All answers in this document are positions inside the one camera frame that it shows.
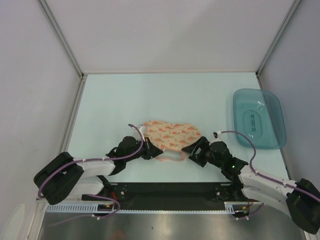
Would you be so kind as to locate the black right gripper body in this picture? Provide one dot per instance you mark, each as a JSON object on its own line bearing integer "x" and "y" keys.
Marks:
{"x": 203, "y": 156}

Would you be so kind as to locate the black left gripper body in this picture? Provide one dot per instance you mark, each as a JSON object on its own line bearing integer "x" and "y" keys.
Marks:
{"x": 145, "y": 152}

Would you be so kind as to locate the pink floral mesh laundry bag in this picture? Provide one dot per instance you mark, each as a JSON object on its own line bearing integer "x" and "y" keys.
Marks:
{"x": 171, "y": 138}

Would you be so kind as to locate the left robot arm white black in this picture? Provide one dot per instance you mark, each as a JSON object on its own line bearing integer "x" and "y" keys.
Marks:
{"x": 58, "y": 179}

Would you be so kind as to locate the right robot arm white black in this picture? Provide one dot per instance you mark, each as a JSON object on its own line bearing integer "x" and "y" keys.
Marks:
{"x": 300, "y": 200}

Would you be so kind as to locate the teal translucent plastic basin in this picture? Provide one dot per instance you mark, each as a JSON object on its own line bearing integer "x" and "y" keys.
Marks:
{"x": 258, "y": 116}

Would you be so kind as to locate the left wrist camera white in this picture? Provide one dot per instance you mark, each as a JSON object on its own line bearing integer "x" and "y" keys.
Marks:
{"x": 142, "y": 129}

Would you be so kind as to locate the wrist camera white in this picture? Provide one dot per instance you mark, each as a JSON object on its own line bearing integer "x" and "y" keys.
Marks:
{"x": 142, "y": 129}
{"x": 217, "y": 135}

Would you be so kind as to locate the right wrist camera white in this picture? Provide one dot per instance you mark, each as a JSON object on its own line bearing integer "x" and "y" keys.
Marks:
{"x": 217, "y": 135}

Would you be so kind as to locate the light blue cable duct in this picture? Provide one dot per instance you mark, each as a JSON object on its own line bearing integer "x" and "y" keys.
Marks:
{"x": 96, "y": 208}

